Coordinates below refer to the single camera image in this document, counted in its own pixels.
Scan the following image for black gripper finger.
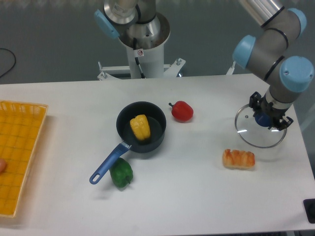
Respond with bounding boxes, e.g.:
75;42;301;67
268;117;293;130
249;91;262;115

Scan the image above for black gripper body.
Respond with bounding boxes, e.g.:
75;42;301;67
255;94;288;123

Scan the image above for glass lid with blue knob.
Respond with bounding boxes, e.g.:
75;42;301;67
234;104;287;148

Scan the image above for dark pot with blue handle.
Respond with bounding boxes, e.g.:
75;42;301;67
89;101;166;184

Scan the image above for yellow bell pepper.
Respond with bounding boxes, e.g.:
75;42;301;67
129;115;151;142

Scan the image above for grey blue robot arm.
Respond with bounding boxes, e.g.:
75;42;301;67
232;0;315;131

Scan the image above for orange bread loaf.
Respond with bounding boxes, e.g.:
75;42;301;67
222;149;255;169

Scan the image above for red bell pepper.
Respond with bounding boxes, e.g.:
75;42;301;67
168;101;193;122

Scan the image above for black device at table edge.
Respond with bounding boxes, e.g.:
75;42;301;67
303;199;315;224

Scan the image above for green bell pepper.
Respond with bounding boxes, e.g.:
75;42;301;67
110;157;133;188

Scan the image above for yellow woven basket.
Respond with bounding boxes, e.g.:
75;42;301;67
0;100;48;218

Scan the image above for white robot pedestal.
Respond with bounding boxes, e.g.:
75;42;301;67
94;0;186;80

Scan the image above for black cable on floor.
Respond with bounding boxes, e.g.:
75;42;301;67
0;48;17;78

